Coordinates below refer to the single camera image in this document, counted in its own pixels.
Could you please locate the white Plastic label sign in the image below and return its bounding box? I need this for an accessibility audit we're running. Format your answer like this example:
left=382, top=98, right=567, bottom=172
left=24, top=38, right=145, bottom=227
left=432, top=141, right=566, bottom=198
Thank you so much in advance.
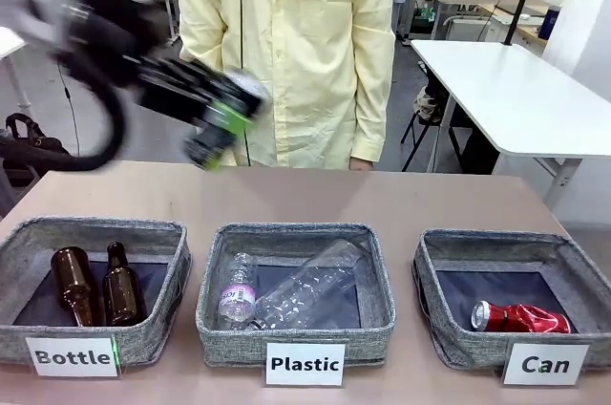
left=264, top=340, right=347, bottom=388

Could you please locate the brown glass bottle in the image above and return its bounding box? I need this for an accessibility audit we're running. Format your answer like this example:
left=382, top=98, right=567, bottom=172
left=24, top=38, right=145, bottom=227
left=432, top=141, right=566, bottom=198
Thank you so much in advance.
left=50, top=245, right=107, bottom=329
left=101, top=241, right=148, bottom=328

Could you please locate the wooden background desk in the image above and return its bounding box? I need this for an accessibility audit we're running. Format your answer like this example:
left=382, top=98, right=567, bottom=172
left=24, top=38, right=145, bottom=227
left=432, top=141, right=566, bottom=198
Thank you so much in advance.
left=429, top=0, right=550, bottom=43

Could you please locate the small clear plastic bottle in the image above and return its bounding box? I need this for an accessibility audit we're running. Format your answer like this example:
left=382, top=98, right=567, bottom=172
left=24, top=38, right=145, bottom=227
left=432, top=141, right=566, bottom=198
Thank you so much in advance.
left=217, top=251, right=260, bottom=330

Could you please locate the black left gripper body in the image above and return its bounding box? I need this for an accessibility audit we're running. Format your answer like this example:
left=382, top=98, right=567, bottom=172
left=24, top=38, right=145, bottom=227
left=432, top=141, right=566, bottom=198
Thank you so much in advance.
left=136, top=56, right=226, bottom=128

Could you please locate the grey fabric basket labelled Bottle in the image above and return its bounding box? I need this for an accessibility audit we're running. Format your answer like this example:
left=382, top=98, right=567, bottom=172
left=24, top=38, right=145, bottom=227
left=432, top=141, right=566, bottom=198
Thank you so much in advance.
left=0, top=216, right=193, bottom=369

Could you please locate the black cord on coat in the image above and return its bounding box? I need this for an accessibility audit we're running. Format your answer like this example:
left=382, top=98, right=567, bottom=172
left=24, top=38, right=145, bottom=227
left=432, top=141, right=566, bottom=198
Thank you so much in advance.
left=236, top=0, right=253, bottom=168

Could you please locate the crushed red can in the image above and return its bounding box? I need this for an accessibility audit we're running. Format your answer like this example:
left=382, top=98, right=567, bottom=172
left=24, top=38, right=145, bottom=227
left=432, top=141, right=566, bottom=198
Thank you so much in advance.
left=471, top=300, right=573, bottom=335

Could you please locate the white Can label sign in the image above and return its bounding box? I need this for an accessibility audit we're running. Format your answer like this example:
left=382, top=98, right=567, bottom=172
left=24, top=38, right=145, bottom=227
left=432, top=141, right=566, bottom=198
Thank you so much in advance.
left=500, top=342, right=590, bottom=388

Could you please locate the grey fabric basket labelled Can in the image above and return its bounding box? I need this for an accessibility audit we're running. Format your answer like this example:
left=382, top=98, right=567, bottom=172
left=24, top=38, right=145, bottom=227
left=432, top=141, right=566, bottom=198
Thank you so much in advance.
left=412, top=227, right=611, bottom=371

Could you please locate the white Bottle label sign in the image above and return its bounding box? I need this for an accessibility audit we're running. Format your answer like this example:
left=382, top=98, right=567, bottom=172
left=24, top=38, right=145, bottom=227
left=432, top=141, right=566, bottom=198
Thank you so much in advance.
left=25, top=335, right=121, bottom=379

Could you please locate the black bag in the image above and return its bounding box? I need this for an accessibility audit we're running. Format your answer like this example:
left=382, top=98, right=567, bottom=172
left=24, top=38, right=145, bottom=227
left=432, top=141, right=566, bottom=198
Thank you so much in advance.
left=0, top=113, right=74, bottom=173

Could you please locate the small white table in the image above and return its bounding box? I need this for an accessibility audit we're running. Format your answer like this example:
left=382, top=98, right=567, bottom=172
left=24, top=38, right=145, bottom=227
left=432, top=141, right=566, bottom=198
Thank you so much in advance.
left=0, top=25, right=29, bottom=113

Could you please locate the large white table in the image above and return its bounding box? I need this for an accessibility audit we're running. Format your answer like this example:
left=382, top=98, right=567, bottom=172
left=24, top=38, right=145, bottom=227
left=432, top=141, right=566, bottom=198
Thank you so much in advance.
left=409, top=37, right=611, bottom=209

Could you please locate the grey fabric basket labelled Plastic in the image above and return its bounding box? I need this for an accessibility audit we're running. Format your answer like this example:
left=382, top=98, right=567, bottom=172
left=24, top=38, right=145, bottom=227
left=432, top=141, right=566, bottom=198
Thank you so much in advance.
left=196, top=221, right=397, bottom=369

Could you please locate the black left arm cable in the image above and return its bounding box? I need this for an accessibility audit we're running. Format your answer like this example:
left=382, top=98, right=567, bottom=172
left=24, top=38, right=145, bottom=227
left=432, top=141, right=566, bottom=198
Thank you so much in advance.
left=56, top=55, right=129, bottom=173

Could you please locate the large clear plastic bottle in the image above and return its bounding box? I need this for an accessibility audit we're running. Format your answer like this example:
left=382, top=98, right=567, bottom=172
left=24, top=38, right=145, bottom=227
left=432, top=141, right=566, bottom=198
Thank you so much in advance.
left=251, top=239, right=367, bottom=330

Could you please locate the black chair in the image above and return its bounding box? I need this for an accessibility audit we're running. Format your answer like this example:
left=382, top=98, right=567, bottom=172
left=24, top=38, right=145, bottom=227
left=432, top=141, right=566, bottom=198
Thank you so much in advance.
left=399, top=79, right=467, bottom=173

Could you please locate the person in yellow coat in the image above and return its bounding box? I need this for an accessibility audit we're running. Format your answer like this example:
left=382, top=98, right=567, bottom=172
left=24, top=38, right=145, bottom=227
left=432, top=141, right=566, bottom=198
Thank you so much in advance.
left=177, top=0, right=397, bottom=171

